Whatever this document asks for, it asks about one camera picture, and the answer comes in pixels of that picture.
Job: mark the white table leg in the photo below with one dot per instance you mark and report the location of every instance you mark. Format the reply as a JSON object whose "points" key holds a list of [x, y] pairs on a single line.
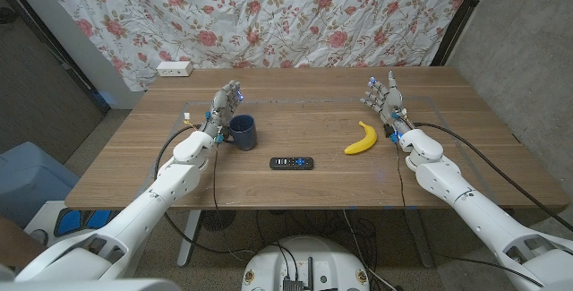
{"points": [[188, 242]]}

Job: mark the black round fan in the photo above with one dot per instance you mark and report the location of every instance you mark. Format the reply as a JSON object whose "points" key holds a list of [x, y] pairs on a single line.
{"points": [[218, 220]]}

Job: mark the grey table leg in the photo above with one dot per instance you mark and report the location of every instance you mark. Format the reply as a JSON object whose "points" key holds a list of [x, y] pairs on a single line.
{"points": [[421, 242]]}

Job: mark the floral backdrop cloth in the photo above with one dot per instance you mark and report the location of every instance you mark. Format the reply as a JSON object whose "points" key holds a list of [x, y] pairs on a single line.
{"points": [[268, 13]]}

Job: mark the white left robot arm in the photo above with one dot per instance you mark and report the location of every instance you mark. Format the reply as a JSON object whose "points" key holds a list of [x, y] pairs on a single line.
{"points": [[134, 219]]}

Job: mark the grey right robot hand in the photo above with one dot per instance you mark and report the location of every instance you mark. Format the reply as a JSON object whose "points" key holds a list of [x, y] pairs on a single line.
{"points": [[390, 100]]}

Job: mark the black backdrop stand pole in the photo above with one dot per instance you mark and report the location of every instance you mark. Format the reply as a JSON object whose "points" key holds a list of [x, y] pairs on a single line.
{"points": [[53, 42], [461, 13]]}

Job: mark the black TV remote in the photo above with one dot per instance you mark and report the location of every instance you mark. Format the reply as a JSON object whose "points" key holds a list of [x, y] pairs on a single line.
{"points": [[291, 163]]}

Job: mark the dark blue mug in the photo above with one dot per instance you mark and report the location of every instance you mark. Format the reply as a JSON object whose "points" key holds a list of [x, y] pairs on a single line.
{"points": [[244, 136]]}

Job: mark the yellow banana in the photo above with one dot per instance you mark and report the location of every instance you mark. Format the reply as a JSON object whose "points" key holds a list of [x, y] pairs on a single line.
{"points": [[365, 144]]}

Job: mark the white power strip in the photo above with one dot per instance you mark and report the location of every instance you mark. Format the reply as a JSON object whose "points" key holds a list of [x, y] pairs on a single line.
{"points": [[174, 68]]}

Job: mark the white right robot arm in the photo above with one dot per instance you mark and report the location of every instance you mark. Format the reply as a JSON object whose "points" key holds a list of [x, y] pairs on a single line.
{"points": [[474, 210]]}

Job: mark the person's brown leg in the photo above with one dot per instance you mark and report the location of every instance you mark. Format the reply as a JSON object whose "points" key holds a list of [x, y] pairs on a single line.
{"points": [[18, 242]]}

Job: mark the white robot torso base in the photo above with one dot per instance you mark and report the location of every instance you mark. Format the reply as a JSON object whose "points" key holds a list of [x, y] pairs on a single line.
{"points": [[304, 259]]}

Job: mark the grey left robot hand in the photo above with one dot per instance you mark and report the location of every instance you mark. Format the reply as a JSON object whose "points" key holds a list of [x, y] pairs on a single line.
{"points": [[220, 109]]}

